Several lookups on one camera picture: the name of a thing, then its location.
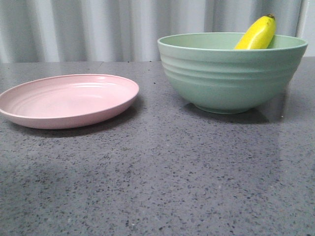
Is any pink plate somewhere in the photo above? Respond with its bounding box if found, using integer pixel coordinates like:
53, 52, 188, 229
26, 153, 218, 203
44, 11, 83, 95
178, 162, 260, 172
0, 74, 139, 129

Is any green ribbed bowl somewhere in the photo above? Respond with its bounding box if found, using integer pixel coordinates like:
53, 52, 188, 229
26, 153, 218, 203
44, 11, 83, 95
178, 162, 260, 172
157, 33, 309, 115

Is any yellow banana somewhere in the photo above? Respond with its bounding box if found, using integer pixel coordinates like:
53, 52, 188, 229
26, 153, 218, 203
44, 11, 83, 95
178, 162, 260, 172
234, 14, 276, 50

